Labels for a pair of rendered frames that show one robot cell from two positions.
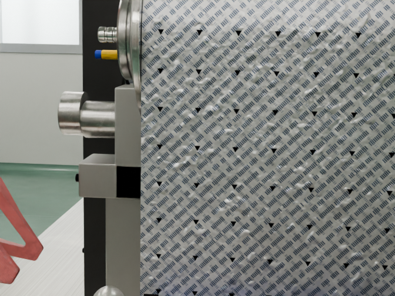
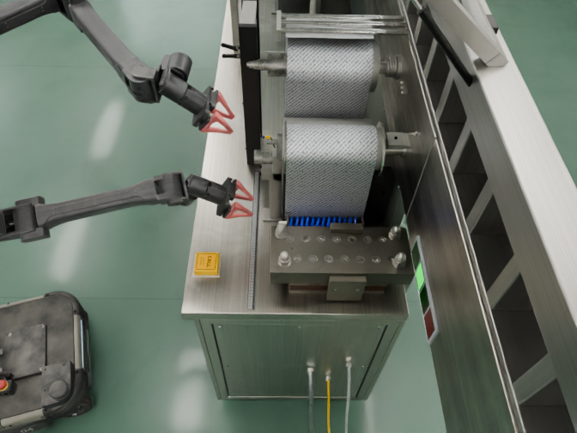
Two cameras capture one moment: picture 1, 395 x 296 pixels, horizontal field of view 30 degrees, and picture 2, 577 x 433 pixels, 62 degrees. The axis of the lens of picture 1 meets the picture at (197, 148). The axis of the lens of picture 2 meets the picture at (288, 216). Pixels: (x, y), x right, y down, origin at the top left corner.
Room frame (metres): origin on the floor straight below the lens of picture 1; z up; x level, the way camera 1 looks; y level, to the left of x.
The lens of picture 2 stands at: (-0.31, 0.15, 2.16)
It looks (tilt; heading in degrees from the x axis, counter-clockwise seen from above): 52 degrees down; 352
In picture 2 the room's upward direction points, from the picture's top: 2 degrees clockwise
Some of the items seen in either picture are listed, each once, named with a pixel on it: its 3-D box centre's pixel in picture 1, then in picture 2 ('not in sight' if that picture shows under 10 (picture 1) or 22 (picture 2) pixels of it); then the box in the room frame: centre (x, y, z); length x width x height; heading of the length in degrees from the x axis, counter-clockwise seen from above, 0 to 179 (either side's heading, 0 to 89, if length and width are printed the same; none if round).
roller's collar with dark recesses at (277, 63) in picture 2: not in sight; (277, 64); (0.88, 0.04, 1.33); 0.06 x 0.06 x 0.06; 84
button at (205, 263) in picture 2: not in sight; (206, 263); (0.49, 0.29, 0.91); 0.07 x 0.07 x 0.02; 84
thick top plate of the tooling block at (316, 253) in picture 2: not in sight; (339, 254); (0.43, -0.10, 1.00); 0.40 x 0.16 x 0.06; 84
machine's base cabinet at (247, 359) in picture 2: not in sight; (292, 135); (1.56, -0.11, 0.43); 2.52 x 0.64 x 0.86; 174
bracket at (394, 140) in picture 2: not in sight; (397, 140); (0.60, -0.26, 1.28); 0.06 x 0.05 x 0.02; 84
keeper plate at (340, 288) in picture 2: not in sight; (345, 289); (0.34, -0.11, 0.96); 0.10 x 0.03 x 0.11; 84
